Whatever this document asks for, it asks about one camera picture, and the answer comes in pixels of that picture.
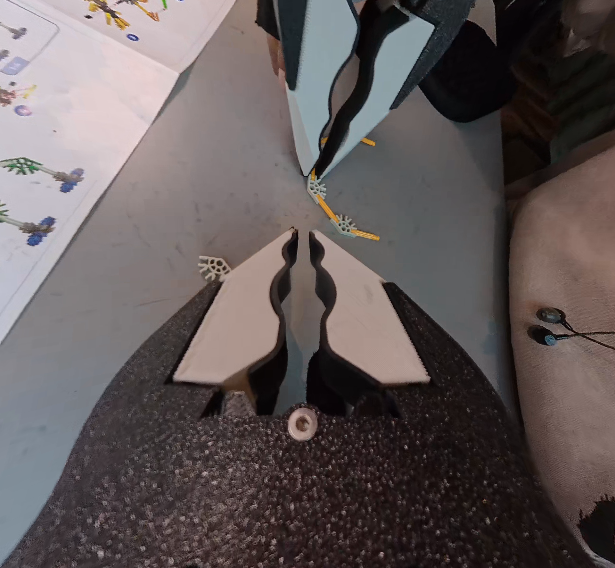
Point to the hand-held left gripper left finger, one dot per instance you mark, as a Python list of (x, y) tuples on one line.
[(226, 332)]

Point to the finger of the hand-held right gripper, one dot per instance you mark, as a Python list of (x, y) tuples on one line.
[(322, 39), (399, 58)]

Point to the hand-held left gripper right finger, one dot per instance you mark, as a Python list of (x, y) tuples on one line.
[(374, 332)]

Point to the white building instruction sheet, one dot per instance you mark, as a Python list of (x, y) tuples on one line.
[(96, 111)]

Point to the person's right hand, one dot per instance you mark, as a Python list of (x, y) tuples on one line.
[(277, 60)]

